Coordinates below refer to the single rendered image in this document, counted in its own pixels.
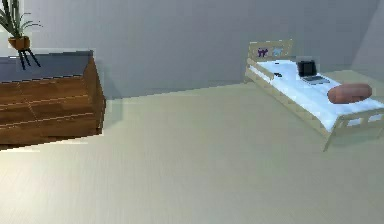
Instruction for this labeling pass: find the orange round pillow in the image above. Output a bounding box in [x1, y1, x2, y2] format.
[327, 82, 373, 105]

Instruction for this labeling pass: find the black laptop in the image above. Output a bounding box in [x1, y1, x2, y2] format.
[296, 59, 331, 86]

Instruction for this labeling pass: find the green potted house plant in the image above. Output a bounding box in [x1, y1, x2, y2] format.
[0, 0, 44, 71]

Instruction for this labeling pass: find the pale wooden bed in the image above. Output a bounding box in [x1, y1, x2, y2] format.
[244, 39, 384, 153]

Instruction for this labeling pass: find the brown wooden chest of drawers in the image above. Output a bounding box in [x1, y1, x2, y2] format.
[0, 50, 107, 151]

